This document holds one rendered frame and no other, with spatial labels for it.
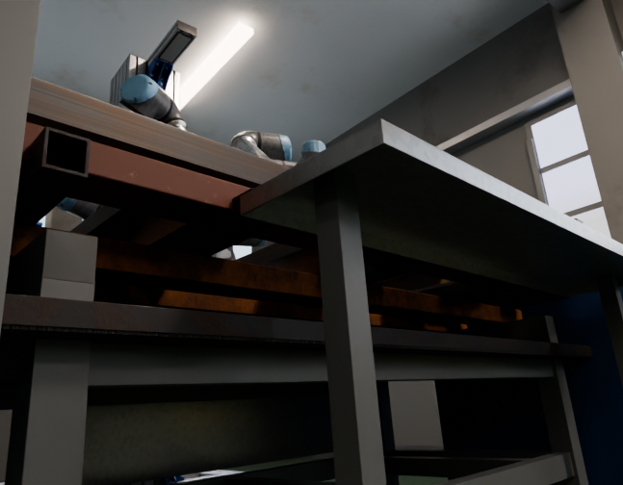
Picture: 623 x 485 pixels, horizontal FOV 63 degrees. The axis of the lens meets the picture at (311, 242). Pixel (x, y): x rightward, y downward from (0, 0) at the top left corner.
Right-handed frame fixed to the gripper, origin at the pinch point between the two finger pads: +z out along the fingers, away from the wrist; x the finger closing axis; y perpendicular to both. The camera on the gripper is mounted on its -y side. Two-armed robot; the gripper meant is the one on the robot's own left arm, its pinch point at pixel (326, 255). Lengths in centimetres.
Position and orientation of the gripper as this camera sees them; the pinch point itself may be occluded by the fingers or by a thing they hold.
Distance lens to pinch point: 148.6
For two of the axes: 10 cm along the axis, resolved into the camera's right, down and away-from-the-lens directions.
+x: 6.9, -2.7, -6.7
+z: 0.7, 9.5, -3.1
